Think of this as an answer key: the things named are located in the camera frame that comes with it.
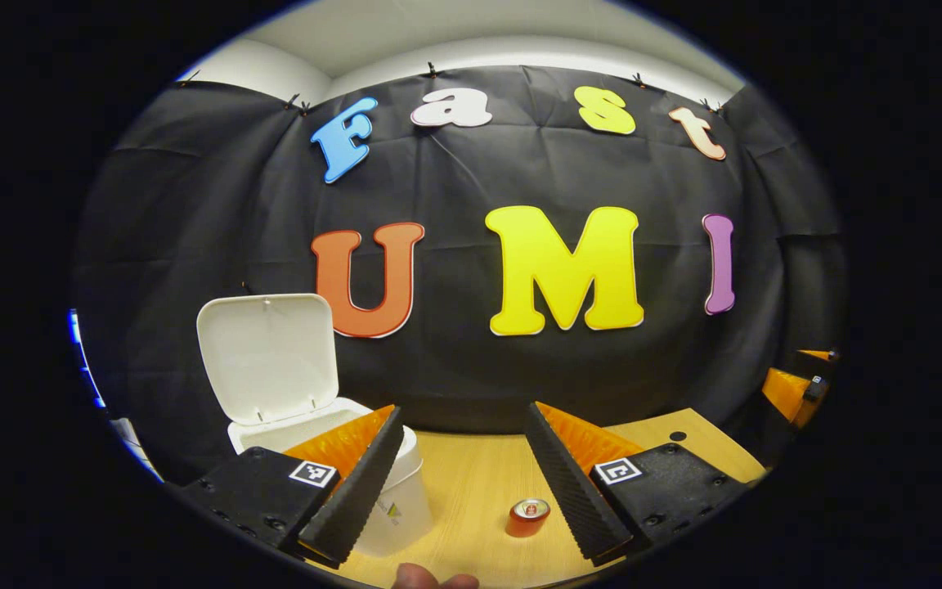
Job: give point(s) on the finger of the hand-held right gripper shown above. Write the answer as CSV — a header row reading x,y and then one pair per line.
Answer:
x,y
786,393
818,355

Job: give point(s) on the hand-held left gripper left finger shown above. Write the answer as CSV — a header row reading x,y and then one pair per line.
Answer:
x,y
361,483

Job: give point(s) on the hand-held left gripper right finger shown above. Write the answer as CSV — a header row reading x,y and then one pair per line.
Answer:
x,y
573,491

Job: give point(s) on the orange pop can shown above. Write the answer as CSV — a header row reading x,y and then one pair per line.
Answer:
x,y
527,523

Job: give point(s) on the white desktop garbage bin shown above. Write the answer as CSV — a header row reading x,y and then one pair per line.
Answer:
x,y
266,360

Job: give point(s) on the wooden desktop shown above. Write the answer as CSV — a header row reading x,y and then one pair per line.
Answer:
x,y
479,474

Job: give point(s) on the black backdrop cloth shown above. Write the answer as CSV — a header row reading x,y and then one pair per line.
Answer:
x,y
455,172

